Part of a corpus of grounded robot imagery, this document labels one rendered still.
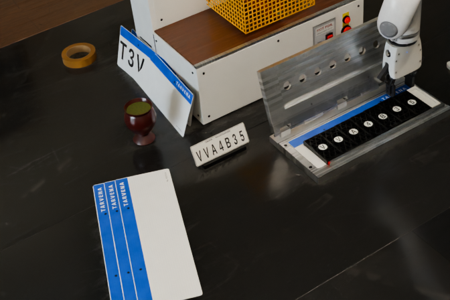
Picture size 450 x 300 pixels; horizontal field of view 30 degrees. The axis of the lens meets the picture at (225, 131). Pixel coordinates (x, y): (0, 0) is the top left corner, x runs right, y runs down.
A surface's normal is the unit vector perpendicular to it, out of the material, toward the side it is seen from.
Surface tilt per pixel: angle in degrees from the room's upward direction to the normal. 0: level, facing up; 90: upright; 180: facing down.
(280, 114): 74
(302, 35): 90
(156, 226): 0
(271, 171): 0
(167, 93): 69
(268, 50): 90
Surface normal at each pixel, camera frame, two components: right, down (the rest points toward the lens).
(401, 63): 0.47, 0.51
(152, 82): -0.85, 0.06
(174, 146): -0.09, -0.77
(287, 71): 0.49, 0.25
